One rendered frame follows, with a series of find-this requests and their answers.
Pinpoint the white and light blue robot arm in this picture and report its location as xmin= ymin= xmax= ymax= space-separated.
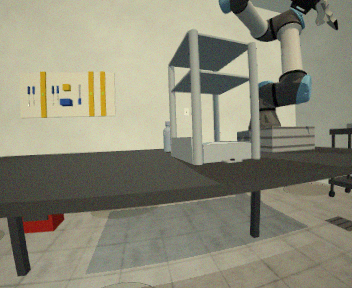
xmin=219 ymin=0 xmax=312 ymax=128

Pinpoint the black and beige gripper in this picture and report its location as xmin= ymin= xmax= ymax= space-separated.
xmin=290 ymin=0 xmax=338 ymax=30

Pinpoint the grey shelving unit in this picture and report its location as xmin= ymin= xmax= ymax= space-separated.
xmin=168 ymin=29 xmax=260 ymax=165

